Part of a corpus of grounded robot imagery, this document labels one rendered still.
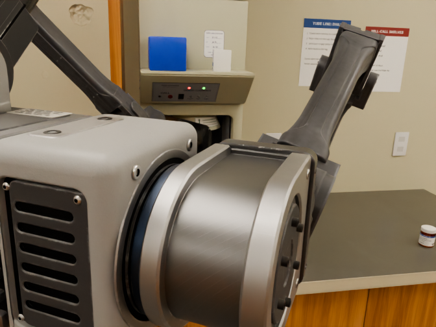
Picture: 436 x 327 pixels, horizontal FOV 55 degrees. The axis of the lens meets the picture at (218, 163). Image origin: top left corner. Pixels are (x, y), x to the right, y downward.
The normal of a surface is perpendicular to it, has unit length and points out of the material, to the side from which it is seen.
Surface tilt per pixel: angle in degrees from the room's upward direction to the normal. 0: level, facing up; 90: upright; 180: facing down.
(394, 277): 90
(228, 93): 135
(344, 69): 32
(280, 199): 26
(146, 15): 90
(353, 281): 90
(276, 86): 90
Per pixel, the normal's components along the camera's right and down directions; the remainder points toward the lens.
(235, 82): 0.11, 0.88
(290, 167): 0.04, -0.96
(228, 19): 0.19, 0.28
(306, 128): 0.10, -0.66
